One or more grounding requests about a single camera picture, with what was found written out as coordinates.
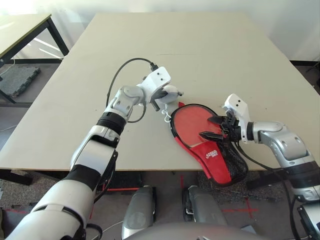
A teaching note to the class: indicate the red ping-pong paddle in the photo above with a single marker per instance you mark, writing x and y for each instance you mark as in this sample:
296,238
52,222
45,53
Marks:
190,122

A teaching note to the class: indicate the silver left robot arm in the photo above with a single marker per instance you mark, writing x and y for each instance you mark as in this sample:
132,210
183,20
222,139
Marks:
82,155

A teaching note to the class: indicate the grey robot right leg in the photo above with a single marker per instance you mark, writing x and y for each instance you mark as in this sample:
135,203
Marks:
205,207

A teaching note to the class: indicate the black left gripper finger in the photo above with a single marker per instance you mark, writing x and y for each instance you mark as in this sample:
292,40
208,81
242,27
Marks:
163,94
155,104

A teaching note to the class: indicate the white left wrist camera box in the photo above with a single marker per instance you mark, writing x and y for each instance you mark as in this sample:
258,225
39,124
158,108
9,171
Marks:
157,80

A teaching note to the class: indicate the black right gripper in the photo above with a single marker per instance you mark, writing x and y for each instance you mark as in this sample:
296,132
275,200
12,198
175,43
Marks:
232,127

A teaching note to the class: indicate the red black paddle case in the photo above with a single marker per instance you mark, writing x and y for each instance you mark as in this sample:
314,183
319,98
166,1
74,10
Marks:
215,170

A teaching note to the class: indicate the grey robot left leg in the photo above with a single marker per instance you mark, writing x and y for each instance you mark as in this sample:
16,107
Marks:
138,212

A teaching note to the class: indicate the grey robot leg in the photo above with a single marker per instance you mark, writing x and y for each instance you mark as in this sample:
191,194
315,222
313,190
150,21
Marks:
205,207
138,212

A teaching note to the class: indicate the grey robot torso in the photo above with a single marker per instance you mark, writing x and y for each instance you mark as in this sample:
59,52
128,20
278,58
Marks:
187,233

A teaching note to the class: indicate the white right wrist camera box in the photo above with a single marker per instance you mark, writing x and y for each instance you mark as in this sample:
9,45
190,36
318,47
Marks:
236,103

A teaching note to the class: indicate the speckled dark floor mat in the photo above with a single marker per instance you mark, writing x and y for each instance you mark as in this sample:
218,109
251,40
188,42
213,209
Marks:
235,193
25,195

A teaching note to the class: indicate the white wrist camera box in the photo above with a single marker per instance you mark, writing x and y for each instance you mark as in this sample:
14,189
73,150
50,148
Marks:
157,80
236,103

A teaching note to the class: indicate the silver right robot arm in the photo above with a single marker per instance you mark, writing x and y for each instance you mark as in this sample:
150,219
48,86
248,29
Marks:
287,145

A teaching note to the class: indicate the black table leg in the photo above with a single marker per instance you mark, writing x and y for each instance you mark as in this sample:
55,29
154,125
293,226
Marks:
17,178
262,181

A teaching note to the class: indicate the dark grey foam mat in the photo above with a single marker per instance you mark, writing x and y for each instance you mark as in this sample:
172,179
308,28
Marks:
20,80

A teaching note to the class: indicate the grey plush zipper charm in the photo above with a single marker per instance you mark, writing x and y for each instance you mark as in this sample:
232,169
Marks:
172,99

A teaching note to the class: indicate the beige side table black frame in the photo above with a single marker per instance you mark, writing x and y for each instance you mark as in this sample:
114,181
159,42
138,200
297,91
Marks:
20,25

